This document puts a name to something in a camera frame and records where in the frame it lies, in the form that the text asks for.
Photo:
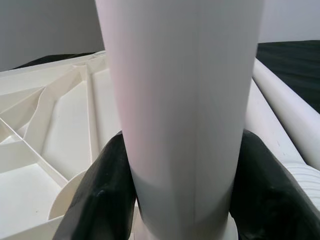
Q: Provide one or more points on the white plastic table top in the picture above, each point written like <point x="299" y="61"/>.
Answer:
<point x="37" y="150"/>

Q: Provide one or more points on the white plastic table leg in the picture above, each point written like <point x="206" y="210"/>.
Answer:
<point x="265" y="120"/>
<point x="180" y="100"/>
<point x="287" y="107"/>

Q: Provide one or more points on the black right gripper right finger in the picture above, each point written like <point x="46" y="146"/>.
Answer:
<point x="270" y="200"/>

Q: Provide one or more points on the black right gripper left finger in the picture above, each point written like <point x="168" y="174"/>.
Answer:
<point x="100" y="195"/>

